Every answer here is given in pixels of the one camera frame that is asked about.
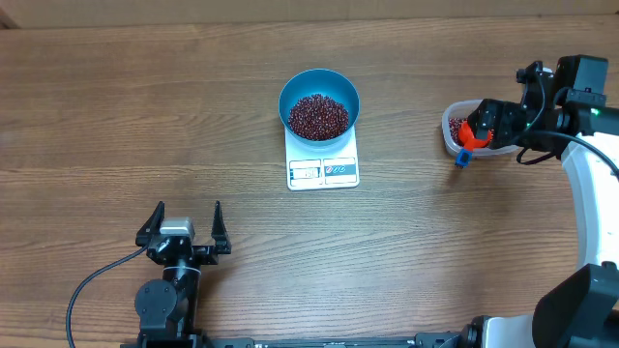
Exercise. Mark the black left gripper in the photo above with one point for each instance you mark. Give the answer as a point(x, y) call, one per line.
point(209, 256)

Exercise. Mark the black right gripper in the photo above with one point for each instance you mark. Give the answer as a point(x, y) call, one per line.
point(503, 118)

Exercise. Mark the red measuring scoop blue handle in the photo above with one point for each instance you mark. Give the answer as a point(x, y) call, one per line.
point(468, 144)

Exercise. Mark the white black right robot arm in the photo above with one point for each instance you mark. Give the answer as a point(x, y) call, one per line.
point(562, 114)

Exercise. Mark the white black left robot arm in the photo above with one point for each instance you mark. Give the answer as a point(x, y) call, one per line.
point(167, 306)

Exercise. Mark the white digital kitchen scale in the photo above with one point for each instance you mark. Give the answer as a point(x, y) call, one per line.
point(331, 164)

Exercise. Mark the red beans in bowl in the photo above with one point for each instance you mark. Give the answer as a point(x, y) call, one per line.
point(318, 118)

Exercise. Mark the teal plastic bowl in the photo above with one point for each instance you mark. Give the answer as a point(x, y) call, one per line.
point(320, 81)

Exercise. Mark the clear plastic food container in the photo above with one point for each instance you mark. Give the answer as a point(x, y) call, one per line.
point(461, 110)

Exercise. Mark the red adzuki beans in container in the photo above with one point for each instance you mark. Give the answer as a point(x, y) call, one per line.
point(455, 125)

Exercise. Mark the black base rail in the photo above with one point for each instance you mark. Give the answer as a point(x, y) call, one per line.
point(333, 341)

